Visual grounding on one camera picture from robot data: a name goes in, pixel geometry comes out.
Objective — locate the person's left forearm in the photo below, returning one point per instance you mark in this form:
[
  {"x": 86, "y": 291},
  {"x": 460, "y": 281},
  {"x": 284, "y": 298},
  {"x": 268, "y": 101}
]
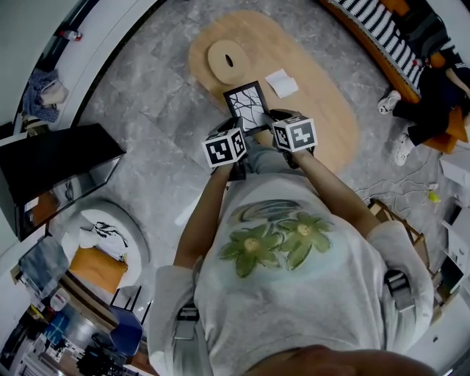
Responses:
[{"x": 202, "y": 220}]

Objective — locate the dark grey backpack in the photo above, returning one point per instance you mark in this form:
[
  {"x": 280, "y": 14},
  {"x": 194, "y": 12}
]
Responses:
[{"x": 426, "y": 35}]

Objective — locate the white shelf unit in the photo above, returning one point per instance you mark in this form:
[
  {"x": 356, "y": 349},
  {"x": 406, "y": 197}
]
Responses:
[{"x": 457, "y": 242}]

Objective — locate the wooden coffee table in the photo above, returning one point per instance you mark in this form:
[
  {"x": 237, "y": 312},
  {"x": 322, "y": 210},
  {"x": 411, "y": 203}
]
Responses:
[{"x": 316, "y": 121}]

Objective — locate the round white ottoman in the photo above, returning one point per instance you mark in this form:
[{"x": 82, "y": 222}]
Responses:
[{"x": 128, "y": 224}]

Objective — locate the orange sofa cushion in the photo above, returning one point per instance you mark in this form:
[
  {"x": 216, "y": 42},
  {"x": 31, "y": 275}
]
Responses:
[{"x": 394, "y": 5}]

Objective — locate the grey flower print shirt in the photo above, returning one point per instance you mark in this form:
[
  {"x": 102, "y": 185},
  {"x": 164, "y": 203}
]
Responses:
[{"x": 293, "y": 304}]

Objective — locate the light blue jeans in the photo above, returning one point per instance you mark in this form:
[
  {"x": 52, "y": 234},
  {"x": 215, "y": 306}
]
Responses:
[{"x": 268, "y": 161}]

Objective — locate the yellow green toy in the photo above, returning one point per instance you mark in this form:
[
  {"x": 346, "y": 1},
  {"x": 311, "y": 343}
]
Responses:
[{"x": 434, "y": 197}]

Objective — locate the red white bottle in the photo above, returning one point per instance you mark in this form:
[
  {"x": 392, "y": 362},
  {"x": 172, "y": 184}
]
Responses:
[{"x": 71, "y": 35}]

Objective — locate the white leaf print cushion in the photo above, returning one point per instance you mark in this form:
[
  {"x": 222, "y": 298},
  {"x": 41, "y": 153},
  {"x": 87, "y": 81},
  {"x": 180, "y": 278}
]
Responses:
[{"x": 106, "y": 238}]

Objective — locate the round woven beige mat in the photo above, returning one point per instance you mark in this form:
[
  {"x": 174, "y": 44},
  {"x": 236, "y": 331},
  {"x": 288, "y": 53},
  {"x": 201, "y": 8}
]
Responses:
[{"x": 227, "y": 68}]

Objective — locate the white cardboard box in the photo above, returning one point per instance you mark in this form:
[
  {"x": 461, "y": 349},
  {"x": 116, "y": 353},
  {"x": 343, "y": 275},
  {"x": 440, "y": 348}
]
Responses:
[{"x": 455, "y": 170}]

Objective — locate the orange square cushion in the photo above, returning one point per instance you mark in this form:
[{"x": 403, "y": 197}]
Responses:
[{"x": 97, "y": 270}]

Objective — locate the orange sofa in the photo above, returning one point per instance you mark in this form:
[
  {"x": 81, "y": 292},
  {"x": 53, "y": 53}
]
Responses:
[{"x": 371, "y": 55}]

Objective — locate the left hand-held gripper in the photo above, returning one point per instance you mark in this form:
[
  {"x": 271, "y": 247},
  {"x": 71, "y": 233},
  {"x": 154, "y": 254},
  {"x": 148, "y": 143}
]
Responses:
[{"x": 224, "y": 150}]

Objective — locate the blue chair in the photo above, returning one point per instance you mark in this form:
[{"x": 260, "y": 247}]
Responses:
[{"x": 126, "y": 330}]

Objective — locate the person's right forearm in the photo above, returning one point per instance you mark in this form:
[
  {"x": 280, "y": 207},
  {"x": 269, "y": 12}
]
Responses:
[{"x": 338, "y": 194}]

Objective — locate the white folded paper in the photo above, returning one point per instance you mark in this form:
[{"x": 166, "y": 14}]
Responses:
[{"x": 282, "y": 83}]

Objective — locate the black framed patterned picture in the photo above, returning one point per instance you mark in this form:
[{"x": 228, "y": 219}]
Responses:
[{"x": 246, "y": 106}]

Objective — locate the pile of blue grey clothes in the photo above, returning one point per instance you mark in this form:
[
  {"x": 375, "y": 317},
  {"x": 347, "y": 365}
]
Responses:
[{"x": 42, "y": 97}]

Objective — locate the black white striped blanket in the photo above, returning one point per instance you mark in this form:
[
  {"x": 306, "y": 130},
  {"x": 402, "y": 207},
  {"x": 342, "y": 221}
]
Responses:
[{"x": 382, "y": 36}]

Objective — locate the wooden slatted stool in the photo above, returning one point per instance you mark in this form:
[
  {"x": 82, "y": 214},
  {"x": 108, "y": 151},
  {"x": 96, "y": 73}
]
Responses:
[{"x": 411, "y": 227}]

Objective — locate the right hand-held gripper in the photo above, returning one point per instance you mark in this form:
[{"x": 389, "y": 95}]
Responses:
[{"x": 297, "y": 136}]

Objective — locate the black flat screen television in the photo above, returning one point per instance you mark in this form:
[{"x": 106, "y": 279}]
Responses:
[{"x": 51, "y": 158}]

